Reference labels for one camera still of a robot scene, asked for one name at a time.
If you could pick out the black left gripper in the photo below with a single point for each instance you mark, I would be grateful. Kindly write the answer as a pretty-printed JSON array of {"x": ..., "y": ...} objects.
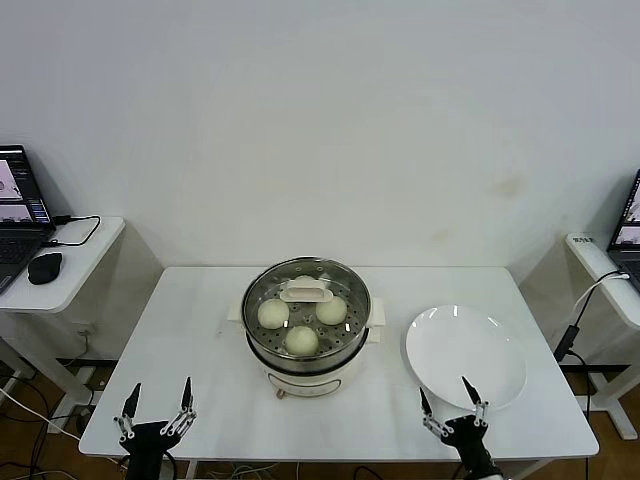
[{"x": 147, "y": 442}]

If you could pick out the white steamed baozi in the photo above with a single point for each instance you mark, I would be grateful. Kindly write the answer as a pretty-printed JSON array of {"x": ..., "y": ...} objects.
[
  {"x": 302, "y": 278},
  {"x": 272, "y": 314},
  {"x": 331, "y": 311},
  {"x": 301, "y": 341}
]

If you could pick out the black open laptop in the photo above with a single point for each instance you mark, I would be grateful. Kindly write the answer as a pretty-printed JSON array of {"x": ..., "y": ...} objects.
[
  {"x": 20, "y": 240},
  {"x": 627, "y": 250}
]

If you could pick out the black computer mouse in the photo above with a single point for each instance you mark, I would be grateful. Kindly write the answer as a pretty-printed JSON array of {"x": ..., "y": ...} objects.
[{"x": 45, "y": 267}]

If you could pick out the white wall socket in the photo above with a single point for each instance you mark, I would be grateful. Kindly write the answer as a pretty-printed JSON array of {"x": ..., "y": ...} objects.
[{"x": 86, "y": 331}]

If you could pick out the white side desk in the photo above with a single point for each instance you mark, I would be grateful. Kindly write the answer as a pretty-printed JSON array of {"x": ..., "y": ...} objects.
[
  {"x": 595, "y": 260},
  {"x": 80, "y": 270}
]

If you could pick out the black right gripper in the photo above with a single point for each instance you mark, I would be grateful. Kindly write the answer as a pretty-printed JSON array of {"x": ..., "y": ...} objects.
[{"x": 470, "y": 437}]

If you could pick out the black power adapter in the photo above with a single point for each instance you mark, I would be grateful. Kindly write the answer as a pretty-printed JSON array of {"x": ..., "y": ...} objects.
[{"x": 567, "y": 342}]

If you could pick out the cream electric cooker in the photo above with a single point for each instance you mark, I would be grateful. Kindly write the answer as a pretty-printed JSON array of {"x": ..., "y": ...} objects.
[{"x": 310, "y": 384}]

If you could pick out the stainless steel steamer basket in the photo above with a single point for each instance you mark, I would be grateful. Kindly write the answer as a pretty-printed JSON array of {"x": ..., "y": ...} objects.
[{"x": 310, "y": 367}]

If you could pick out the white round plate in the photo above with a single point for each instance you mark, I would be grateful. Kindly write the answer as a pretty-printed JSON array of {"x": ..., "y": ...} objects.
[{"x": 465, "y": 350}]

